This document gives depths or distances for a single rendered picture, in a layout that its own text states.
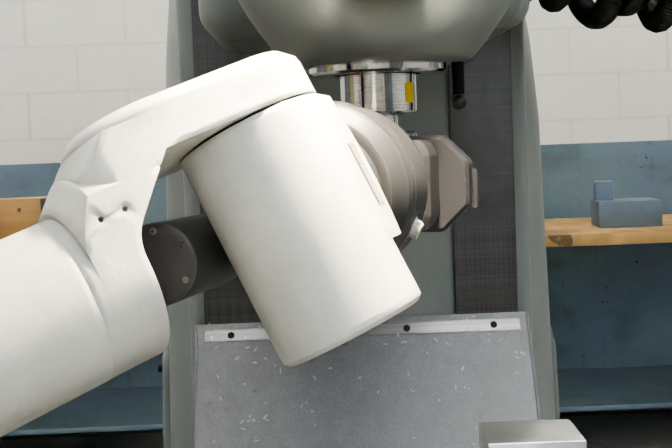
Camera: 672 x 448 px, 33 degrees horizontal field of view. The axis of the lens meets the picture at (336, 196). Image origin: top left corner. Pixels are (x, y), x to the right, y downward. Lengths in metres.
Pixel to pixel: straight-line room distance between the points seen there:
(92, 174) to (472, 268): 0.70
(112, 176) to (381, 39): 0.24
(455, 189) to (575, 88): 4.41
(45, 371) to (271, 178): 0.11
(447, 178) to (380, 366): 0.45
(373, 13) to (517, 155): 0.50
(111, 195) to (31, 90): 4.63
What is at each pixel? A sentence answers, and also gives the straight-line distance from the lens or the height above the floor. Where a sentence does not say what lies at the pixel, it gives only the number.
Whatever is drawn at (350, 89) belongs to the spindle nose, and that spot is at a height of 1.29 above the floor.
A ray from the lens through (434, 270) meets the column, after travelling 1.08.
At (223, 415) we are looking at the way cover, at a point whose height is 1.01.
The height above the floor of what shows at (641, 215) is 0.92.
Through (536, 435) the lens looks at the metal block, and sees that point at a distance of 0.72.
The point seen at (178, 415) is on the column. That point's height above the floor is 1.00.
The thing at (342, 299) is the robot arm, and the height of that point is 1.20.
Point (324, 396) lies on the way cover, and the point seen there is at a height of 1.03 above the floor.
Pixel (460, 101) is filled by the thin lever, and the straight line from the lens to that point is 0.70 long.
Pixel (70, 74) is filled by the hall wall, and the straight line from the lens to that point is 5.01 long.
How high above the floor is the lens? 1.27
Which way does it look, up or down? 3 degrees down
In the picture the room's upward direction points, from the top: 2 degrees counter-clockwise
